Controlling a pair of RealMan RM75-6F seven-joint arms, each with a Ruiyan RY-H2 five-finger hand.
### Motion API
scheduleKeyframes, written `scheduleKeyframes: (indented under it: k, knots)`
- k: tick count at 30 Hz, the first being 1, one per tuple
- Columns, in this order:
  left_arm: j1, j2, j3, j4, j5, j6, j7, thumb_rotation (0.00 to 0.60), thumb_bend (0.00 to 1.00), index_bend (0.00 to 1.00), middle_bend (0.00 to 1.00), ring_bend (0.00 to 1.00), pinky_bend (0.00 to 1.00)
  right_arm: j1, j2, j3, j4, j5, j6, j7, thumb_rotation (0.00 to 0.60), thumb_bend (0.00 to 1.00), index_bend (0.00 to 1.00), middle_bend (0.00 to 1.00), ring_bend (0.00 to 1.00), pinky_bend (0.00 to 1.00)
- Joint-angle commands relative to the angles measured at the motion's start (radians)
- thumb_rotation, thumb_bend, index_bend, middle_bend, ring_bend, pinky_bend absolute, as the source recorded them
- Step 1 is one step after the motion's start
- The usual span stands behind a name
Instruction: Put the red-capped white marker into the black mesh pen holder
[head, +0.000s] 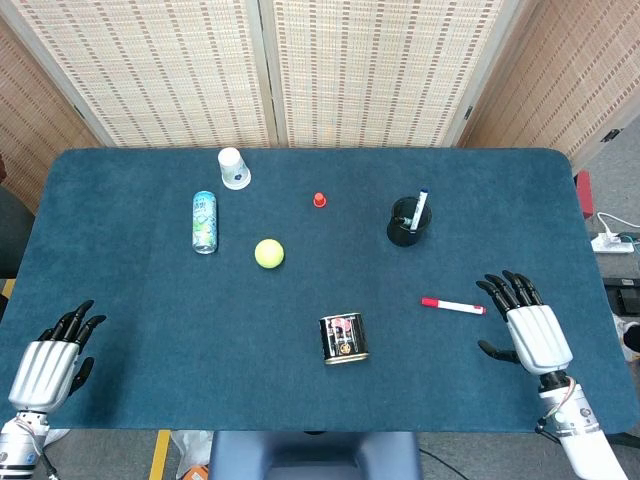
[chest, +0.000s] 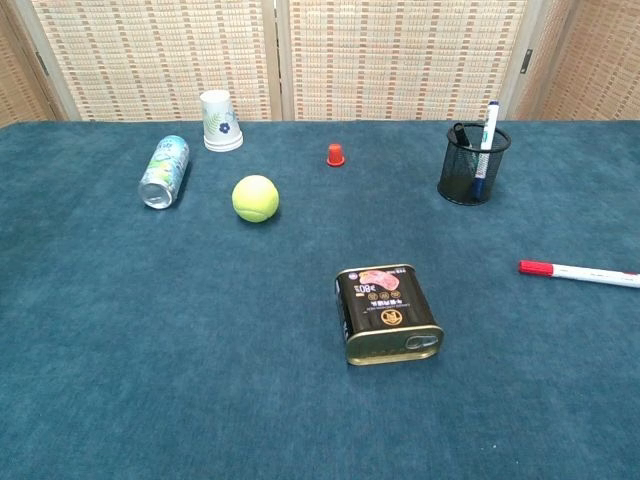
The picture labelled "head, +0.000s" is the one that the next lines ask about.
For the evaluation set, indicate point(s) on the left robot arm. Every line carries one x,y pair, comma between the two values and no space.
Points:
20,440

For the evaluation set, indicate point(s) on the small red cap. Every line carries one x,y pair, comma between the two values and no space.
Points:
320,200

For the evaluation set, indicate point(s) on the white paper cup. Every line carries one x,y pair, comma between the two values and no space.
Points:
232,169

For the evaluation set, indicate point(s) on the blue whiteboard marker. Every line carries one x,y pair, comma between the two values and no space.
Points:
419,210

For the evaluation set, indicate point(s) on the black luncheon meat tin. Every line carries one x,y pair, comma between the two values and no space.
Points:
344,338

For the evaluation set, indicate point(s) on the blue table cloth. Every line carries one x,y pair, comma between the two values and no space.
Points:
250,310

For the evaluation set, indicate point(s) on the white power strip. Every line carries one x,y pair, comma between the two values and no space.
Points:
612,244

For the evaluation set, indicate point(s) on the white plastic bag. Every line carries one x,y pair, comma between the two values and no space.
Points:
192,450

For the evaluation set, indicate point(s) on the black mesh pen holder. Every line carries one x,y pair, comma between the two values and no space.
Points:
407,225

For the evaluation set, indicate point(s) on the yellow tennis ball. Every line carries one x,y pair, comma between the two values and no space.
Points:
269,253

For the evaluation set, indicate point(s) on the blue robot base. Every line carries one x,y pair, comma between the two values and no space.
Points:
315,455

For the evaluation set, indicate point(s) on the red box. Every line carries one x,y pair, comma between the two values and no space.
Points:
584,194

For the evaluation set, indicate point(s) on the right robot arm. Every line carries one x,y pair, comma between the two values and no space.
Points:
575,425

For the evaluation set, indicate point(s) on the light blue drink can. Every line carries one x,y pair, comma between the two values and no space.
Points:
204,222

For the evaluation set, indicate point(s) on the red whiteboard marker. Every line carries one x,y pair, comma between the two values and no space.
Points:
453,306

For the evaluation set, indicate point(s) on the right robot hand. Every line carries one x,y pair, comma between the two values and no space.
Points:
539,335

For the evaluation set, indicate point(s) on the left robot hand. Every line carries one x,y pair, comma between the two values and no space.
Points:
42,367

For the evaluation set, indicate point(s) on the black chair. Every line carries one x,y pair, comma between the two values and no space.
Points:
12,230

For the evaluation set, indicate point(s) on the bamboo folding screen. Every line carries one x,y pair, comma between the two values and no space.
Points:
320,70

